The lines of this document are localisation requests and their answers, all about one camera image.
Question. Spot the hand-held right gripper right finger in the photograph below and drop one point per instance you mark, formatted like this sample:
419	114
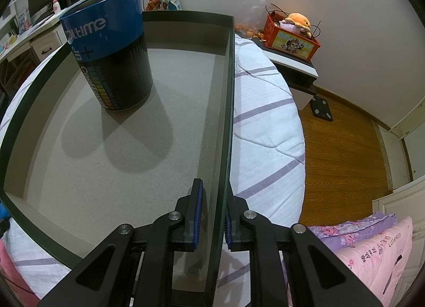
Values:
229	230

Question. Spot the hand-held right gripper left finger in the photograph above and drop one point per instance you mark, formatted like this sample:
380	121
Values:
198	214

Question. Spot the shallow black-rimmed storage box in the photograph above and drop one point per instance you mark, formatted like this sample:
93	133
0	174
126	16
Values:
132	147

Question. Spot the white striped quilt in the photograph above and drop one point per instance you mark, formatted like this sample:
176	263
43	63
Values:
262	121

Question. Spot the purple floral pillow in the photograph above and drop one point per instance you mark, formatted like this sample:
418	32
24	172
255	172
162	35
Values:
352	230

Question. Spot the pink floral pillow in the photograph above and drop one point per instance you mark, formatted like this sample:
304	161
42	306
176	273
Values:
375	260

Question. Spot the black bathroom scale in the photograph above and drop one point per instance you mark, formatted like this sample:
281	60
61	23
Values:
321	109

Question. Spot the blue and black cylindrical can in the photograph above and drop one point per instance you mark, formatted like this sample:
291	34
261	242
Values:
113	71

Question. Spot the white wardrobe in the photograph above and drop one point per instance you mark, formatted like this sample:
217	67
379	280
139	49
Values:
398	204

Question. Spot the low black and white shelf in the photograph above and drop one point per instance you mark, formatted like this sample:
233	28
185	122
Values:
295	67

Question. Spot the red plastic crate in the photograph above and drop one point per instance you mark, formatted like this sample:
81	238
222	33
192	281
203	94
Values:
292	44

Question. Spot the pink cloth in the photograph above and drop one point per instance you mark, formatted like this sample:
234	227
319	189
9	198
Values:
13	280

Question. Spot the clear plastic bag of oranges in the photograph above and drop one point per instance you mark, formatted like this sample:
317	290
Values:
252	8

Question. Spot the blue snack bag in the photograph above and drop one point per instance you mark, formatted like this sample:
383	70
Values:
175	1

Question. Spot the orange snack bag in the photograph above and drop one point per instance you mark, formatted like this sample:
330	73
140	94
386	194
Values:
155	2

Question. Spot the orange plush toy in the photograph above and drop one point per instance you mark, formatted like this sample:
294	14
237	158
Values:
298	20

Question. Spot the white desk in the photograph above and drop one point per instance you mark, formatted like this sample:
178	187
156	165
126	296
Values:
46	41

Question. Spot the white bottle with pink cap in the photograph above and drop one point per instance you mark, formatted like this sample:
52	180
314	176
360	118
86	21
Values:
56	6

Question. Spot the blue and white box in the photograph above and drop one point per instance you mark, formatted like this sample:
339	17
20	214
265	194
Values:
23	21

